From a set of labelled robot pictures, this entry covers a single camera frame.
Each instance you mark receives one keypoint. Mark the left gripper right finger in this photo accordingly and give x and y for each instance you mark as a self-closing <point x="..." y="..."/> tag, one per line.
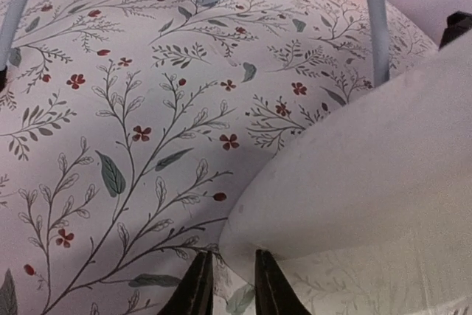
<point x="273" y="293"/>

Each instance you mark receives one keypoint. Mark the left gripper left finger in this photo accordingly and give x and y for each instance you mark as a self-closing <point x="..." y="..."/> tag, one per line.
<point x="194" y="294"/>

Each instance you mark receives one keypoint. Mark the white metronome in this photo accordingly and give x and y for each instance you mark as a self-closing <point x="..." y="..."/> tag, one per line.
<point x="369" y="211"/>

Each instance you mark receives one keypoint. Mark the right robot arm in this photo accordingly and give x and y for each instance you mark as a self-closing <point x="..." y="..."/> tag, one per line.
<point x="458" y="24"/>

